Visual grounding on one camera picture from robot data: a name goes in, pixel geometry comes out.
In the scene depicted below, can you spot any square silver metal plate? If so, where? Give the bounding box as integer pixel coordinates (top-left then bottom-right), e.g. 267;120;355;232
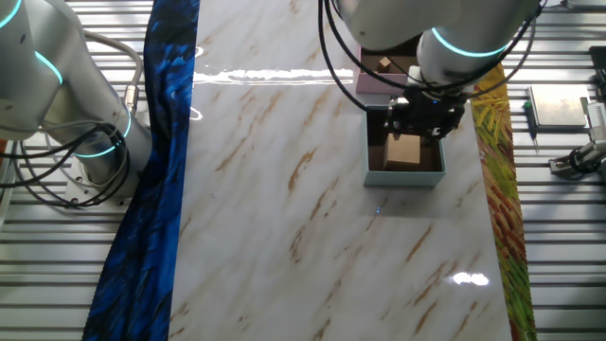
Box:
527;83;591;129

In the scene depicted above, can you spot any large wooden cube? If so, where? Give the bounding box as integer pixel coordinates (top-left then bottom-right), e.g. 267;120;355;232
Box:
383;134;422;172

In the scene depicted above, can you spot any white marble pattern sheet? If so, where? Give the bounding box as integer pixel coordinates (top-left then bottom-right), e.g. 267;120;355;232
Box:
168;0;515;341

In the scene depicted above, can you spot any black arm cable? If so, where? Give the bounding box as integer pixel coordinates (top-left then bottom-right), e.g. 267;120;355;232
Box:
324;0;455;94
317;0;369;113

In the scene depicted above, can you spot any light blue cardboard box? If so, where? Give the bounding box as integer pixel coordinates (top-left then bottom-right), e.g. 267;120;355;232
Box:
362;103;447;188

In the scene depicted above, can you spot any green handled screwdriver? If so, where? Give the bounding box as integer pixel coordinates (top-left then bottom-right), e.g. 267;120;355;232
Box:
523;99;541;155

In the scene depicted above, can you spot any pink cardboard box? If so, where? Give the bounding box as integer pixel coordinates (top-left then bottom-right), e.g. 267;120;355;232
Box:
354;45;420;95

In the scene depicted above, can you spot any white vented device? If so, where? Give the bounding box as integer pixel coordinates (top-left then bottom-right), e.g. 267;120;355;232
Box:
580;97;606;143

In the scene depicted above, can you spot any thick black cable bundle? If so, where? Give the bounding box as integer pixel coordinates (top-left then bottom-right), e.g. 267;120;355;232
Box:
0;121;132;209

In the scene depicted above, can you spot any blue painted cloth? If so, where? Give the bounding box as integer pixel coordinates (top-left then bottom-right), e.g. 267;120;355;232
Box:
80;0;201;341

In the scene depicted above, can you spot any black device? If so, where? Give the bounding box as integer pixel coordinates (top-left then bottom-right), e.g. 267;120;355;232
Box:
589;45;606;100

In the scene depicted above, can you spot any yellow green painted cloth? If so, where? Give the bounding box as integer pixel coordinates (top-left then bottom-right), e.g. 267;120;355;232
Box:
468;61;539;341

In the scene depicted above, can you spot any grey flat object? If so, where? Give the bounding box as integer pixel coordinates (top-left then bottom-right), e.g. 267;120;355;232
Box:
561;0;606;10

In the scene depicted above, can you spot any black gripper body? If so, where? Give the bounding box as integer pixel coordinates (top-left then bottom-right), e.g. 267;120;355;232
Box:
385;87;468;141

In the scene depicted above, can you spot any grey cable with metal connector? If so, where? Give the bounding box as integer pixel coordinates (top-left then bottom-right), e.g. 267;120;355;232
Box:
78;27;145;116

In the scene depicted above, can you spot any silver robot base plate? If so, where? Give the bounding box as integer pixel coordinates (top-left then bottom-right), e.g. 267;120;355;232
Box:
63;163;143;214

